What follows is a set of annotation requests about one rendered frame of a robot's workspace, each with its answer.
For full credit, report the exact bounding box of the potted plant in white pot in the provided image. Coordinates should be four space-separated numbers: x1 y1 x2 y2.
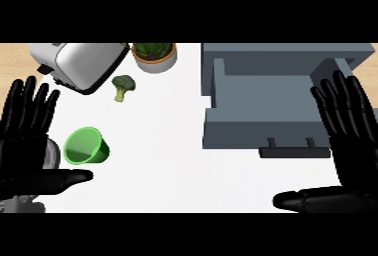
130 43 179 75

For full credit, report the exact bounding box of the silver toaster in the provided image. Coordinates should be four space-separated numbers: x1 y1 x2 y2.
28 43 133 96

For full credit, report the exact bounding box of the grey open drawer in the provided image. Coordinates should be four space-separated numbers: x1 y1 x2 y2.
202 57 378 150

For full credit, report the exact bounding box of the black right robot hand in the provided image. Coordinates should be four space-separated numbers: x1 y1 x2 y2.
272 69 378 214

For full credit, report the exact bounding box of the broccoli floret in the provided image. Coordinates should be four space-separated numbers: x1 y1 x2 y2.
111 74 137 103

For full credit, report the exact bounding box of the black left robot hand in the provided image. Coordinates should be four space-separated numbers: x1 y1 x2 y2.
0 75 95 198

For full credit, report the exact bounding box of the black drawer handle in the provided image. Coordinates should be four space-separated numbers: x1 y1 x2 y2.
258 137 332 159

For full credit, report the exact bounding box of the green cup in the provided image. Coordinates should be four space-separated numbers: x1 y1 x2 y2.
62 126 112 166

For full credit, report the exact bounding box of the grey cabinet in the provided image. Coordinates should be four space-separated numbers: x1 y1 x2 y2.
199 43 377 98

